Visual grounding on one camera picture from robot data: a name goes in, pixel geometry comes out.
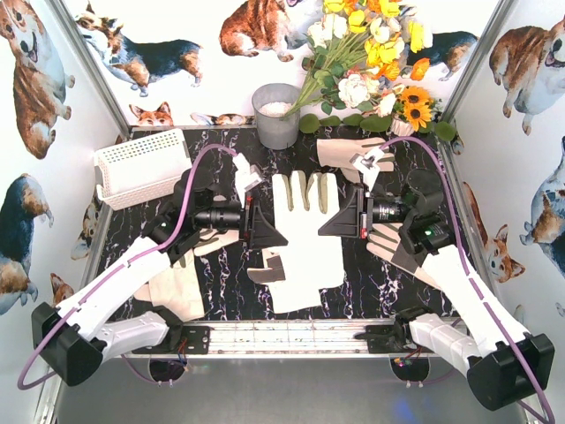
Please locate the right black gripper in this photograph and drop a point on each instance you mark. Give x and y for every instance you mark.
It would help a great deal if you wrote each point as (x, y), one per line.
(360, 214)

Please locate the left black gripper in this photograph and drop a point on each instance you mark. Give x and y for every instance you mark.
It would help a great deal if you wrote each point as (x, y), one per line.
(250, 219)

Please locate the white grey glove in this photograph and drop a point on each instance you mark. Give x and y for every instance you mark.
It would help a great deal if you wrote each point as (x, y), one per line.
(384, 242)
(288, 293)
(302, 204)

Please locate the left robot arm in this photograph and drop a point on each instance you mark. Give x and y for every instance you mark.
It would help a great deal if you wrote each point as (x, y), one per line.
(75, 337)

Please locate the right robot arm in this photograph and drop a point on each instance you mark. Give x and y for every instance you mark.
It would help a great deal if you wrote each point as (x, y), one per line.
(501, 360)

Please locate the white perforated storage basket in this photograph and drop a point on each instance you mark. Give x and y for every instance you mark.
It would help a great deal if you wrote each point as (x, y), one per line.
(141, 170)

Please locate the green moss stone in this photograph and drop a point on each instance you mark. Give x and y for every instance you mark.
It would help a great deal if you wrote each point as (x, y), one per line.
(445, 131)
(309, 123)

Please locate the green moss stone right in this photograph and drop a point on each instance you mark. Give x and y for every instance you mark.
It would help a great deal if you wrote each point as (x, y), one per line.
(445, 131)

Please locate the small sunflower pot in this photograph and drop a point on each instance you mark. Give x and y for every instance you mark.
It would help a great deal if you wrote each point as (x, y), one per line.
(415, 111)

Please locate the grey metal bucket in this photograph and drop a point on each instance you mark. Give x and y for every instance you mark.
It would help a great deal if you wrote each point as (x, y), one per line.
(276, 121)

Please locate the artificial flower bouquet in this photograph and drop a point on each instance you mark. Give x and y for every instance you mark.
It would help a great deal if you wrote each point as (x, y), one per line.
(358, 51)

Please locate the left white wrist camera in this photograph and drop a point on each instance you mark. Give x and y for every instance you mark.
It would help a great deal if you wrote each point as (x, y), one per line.
(247, 176)

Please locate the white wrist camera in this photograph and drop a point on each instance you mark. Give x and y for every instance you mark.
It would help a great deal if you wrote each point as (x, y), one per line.
(247, 176)
(368, 166)

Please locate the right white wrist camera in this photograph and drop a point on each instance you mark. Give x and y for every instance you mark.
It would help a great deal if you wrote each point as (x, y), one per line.
(368, 166)

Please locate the aluminium front rail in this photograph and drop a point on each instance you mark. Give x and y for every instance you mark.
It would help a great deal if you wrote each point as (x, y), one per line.
(294, 339)

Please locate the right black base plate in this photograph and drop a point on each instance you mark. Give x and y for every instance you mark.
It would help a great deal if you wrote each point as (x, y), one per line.
(387, 339)

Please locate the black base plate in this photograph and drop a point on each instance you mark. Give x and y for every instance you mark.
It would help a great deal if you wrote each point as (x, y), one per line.
(387, 339)
(190, 339)

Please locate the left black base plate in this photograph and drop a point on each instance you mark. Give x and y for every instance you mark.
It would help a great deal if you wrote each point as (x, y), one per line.
(190, 339)

